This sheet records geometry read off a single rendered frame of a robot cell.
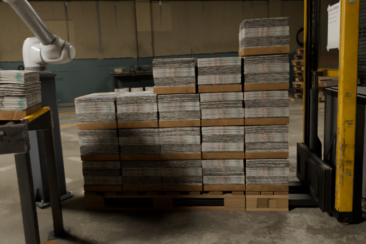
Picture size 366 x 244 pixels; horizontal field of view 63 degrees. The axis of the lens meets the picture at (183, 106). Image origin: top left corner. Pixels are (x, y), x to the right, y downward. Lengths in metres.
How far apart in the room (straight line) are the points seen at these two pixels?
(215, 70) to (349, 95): 0.80
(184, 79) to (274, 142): 0.74
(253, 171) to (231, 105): 0.48
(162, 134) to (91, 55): 6.84
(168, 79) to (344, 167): 1.21
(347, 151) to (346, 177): 0.16
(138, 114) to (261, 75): 0.87
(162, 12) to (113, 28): 1.45
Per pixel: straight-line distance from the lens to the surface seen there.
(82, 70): 8.78
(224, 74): 2.00
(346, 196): 2.13
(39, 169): 2.57
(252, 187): 2.18
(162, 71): 2.03
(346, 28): 1.96
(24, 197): 1.55
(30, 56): 2.49
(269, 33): 2.04
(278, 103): 2.06
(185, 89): 2.00
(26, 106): 1.58
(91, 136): 2.22
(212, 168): 2.12
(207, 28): 9.17
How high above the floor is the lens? 1.03
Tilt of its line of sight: 8 degrees down
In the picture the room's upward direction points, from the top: 3 degrees counter-clockwise
